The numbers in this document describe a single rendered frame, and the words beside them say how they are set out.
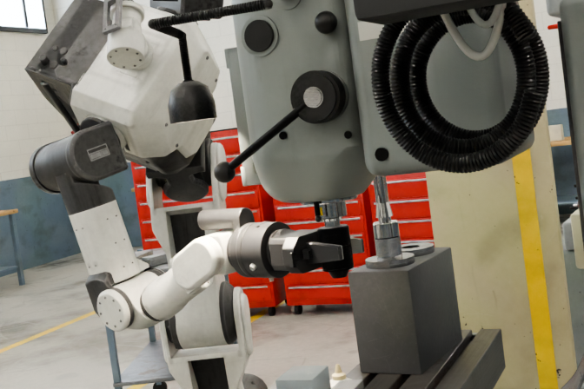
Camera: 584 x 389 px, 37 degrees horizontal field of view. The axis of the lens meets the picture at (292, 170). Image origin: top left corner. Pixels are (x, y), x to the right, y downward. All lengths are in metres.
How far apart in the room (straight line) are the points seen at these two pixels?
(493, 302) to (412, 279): 1.53
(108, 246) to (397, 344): 0.55
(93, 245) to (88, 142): 0.18
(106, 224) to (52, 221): 10.83
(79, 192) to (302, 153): 0.54
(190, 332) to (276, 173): 0.83
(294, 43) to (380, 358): 0.65
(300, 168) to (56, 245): 11.32
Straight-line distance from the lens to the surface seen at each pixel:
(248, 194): 6.50
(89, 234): 1.60
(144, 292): 1.57
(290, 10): 1.19
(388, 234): 1.57
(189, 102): 1.30
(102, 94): 1.65
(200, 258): 1.40
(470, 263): 3.04
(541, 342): 3.06
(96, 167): 1.59
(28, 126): 12.27
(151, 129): 1.64
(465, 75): 1.09
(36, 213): 12.20
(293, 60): 1.19
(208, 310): 1.96
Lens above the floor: 1.42
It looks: 3 degrees down
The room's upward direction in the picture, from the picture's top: 8 degrees counter-clockwise
